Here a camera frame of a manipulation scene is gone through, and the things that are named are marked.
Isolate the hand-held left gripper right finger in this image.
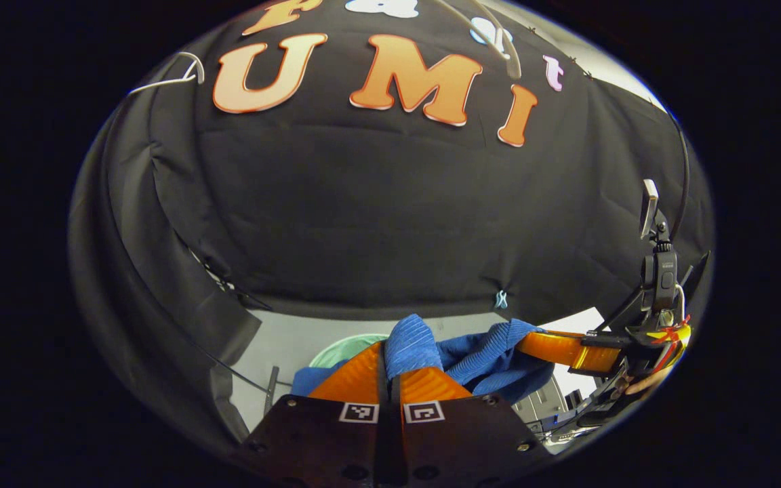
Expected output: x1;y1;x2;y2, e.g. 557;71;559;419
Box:
390;366;554;488

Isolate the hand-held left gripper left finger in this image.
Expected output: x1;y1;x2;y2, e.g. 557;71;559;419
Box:
238;341;391;488

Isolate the blue corduroy jacket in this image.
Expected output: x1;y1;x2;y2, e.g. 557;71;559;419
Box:
291;313;557;405

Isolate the green laundry hamper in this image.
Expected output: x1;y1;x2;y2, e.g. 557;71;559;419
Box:
308;333;391;370

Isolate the white plastic hanger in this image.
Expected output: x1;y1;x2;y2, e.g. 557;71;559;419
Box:
129;52;205;96
431;0;523;81

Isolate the grey white box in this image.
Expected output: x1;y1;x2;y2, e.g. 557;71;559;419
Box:
513;376;571;434

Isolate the black backdrop cloth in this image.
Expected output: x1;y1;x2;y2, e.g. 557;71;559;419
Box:
68;0;713;448

